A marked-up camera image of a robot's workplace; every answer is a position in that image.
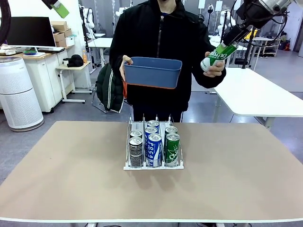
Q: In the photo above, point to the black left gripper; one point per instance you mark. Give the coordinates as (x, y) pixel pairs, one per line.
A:
(49, 2)

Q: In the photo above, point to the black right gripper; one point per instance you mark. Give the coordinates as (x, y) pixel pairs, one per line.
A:
(242, 31)

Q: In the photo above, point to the green Chilsung Cider can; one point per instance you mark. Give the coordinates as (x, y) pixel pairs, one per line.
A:
(171, 130)
(217, 55)
(172, 151)

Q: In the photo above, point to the blue Pocari Sweat can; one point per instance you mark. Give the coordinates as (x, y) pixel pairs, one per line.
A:
(153, 123)
(154, 151)
(151, 130)

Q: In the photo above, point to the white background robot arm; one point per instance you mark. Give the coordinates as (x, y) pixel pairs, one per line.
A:
(88, 19)
(223, 21)
(122, 10)

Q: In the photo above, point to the person's left forearm black sleeve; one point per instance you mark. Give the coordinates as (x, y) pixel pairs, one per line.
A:
(208, 81)

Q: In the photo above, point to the person's right forearm black sleeve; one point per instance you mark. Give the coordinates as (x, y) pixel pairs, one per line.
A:
(116, 61)

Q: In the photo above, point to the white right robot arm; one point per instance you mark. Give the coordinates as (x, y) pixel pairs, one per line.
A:
(260, 11)

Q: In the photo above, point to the clear plastic can dispenser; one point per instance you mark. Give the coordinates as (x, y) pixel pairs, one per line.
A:
(154, 168)

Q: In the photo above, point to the person's left hand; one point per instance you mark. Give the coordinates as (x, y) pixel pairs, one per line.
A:
(216, 71)

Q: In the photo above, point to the person's right hand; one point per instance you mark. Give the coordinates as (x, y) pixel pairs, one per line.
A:
(122, 69)

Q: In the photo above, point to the cardboard box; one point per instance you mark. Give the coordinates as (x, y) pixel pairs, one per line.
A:
(61, 44)
(59, 37)
(59, 26)

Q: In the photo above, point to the black tripod pole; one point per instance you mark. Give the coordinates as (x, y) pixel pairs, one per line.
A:
(247, 54)

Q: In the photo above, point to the yellow plastic bin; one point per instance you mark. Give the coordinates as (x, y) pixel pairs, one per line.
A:
(252, 35)

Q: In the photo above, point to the small white box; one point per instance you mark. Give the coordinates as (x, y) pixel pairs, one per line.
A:
(70, 41)

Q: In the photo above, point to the black computer monitor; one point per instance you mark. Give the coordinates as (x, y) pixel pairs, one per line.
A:
(30, 32)

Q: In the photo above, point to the wooden shelf bench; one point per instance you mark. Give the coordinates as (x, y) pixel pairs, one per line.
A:
(270, 41)

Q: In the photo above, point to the black keyboard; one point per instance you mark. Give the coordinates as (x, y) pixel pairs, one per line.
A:
(50, 50)

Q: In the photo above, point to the green plate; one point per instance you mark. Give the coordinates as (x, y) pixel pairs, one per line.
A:
(30, 52)

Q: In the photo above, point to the black bag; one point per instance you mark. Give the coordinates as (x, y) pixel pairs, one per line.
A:
(75, 61)

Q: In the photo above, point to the orange bottle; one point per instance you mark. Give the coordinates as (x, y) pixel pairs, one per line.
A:
(85, 58)

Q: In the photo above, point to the red canister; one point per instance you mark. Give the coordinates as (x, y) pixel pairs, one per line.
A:
(286, 46)

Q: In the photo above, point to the large white table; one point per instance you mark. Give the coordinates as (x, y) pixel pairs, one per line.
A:
(255, 94)

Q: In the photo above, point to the small wooden side table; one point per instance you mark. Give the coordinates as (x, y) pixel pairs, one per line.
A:
(85, 65)

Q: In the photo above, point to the white desk wooden top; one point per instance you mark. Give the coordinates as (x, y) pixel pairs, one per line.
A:
(47, 75)

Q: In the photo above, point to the person torso black jacket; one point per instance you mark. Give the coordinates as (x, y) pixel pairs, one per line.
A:
(156, 35)

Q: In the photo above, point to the dark green striped jacket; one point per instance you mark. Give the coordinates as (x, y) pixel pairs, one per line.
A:
(106, 87)

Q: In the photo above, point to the white air purifier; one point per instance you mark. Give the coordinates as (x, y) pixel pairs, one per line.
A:
(16, 94)

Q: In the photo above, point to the orange and blue garment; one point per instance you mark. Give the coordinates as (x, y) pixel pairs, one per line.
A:
(125, 91)

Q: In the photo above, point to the black Pepsi can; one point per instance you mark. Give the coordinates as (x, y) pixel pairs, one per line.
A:
(136, 133)
(135, 153)

